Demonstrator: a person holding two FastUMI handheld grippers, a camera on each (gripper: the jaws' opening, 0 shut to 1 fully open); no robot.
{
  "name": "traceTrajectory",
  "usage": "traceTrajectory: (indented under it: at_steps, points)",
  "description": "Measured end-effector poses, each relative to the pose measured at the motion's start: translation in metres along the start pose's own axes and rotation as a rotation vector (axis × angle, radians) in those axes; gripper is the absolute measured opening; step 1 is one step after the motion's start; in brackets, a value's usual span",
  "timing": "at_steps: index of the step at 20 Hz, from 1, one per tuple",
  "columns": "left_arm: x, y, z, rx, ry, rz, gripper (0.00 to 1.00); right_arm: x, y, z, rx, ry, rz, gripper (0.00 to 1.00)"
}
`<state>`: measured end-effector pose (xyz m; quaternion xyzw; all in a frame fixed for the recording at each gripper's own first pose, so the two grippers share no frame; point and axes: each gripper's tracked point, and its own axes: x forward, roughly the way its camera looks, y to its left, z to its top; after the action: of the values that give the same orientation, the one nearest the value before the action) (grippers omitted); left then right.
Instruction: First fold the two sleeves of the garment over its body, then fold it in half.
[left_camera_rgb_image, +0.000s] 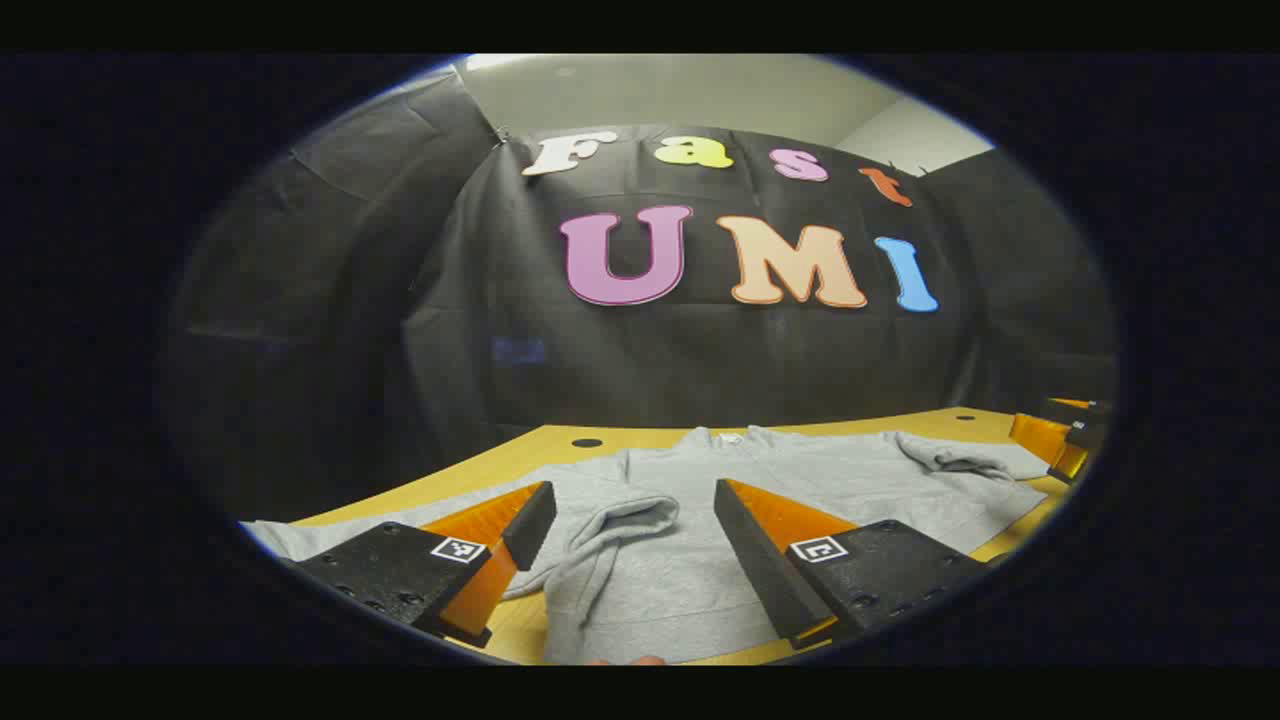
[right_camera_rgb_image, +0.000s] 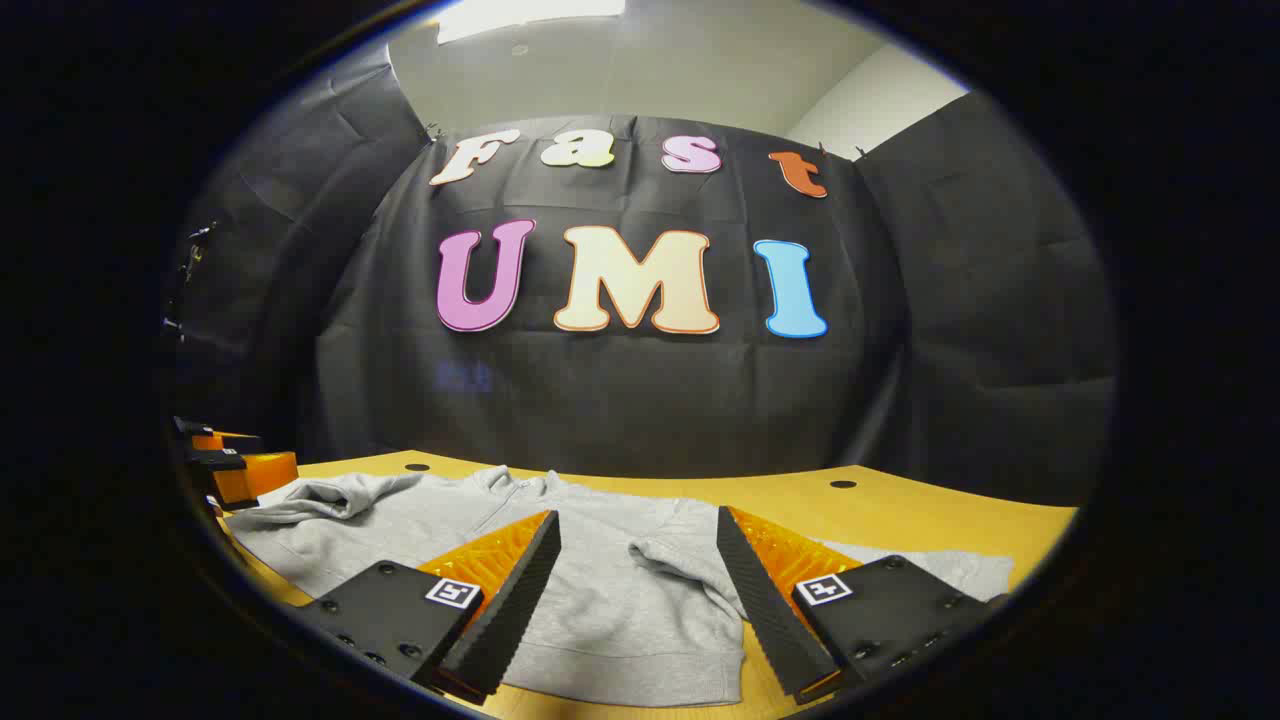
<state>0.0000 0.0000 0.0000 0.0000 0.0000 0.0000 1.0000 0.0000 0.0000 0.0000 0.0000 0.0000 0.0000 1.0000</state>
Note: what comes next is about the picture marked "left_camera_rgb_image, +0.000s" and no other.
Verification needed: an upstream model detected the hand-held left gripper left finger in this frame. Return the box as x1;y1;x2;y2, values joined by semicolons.
290;481;558;649

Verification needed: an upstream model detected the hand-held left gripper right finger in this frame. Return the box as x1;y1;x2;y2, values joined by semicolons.
713;478;991;649

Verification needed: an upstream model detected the gray sweatshirt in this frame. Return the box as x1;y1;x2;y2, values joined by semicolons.
240;425;1051;666

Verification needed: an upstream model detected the black backdrop cloth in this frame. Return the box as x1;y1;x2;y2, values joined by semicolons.
165;70;1119;521

